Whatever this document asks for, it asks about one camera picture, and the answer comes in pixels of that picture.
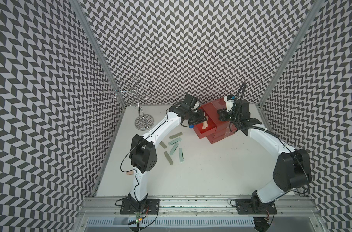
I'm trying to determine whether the red top drawer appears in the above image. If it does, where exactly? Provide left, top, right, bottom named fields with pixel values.
left=193, top=116, right=217, bottom=139

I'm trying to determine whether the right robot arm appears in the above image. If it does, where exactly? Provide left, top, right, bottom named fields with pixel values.
left=218, top=94, right=312, bottom=206

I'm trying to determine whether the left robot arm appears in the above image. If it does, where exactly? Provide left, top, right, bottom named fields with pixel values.
left=129, top=94, right=206, bottom=203

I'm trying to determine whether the red drawer cabinet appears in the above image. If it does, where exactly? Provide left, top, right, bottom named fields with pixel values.
left=196, top=98, right=234, bottom=144

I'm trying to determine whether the olive knife top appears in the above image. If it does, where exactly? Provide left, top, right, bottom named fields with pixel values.
left=169, top=132, right=183, bottom=139

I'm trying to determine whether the olive knife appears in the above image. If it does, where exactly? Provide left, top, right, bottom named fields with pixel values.
left=164, top=151, right=174, bottom=165
left=159, top=141, right=167, bottom=149
left=169, top=132, right=183, bottom=139

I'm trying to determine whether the mint knife upper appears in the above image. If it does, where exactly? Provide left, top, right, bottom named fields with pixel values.
left=168, top=138, right=182, bottom=146

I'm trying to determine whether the mint knife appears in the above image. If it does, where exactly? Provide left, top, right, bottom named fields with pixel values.
left=170, top=143, right=179, bottom=156
left=179, top=148, right=184, bottom=162
left=168, top=138, right=182, bottom=146

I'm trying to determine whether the mint knife middle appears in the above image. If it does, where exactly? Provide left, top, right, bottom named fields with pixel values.
left=170, top=143, right=179, bottom=156

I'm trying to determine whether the olive knife left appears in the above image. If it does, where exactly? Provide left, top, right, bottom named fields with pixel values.
left=159, top=141, right=167, bottom=149

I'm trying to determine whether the mint knife right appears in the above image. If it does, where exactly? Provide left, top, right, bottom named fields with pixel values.
left=179, top=148, right=184, bottom=162

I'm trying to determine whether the olive knife lower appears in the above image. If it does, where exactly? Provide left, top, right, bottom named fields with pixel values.
left=164, top=151, right=174, bottom=165

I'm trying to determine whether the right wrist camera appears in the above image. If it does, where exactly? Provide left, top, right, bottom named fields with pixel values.
left=224, top=94, right=236, bottom=112

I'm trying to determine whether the wire mug tree stand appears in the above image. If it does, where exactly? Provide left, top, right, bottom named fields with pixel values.
left=111, top=76, right=154, bottom=131

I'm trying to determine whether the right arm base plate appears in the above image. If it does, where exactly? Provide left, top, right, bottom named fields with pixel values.
left=235, top=198, right=277, bottom=215

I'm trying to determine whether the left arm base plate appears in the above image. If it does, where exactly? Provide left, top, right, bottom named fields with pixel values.
left=120, top=198, right=160, bottom=215

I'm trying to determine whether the aluminium front rail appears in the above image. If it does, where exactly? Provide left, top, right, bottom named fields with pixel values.
left=77, top=195, right=321, bottom=217

